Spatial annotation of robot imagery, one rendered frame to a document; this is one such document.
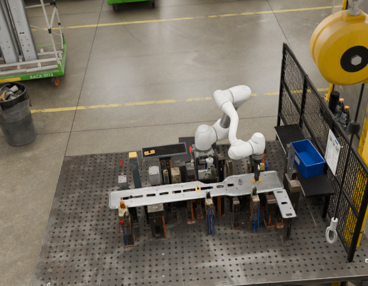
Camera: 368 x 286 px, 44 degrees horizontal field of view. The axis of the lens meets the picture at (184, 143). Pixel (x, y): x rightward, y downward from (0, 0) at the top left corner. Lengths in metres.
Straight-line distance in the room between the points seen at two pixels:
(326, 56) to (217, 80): 5.92
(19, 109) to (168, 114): 1.90
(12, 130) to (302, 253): 3.88
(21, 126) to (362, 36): 5.32
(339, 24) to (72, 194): 3.50
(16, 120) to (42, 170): 0.72
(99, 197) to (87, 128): 2.19
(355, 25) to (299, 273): 2.72
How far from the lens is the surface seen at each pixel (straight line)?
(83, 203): 4.13
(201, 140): 4.21
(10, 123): 5.99
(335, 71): 1.02
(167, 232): 3.75
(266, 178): 3.74
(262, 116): 6.13
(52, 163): 5.78
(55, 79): 7.24
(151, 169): 3.69
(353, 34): 1.00
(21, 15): 7.25
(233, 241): 3.67
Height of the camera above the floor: 3.55
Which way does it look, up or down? 39 degrees down
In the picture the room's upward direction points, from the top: 5 degrees counter-clockwise
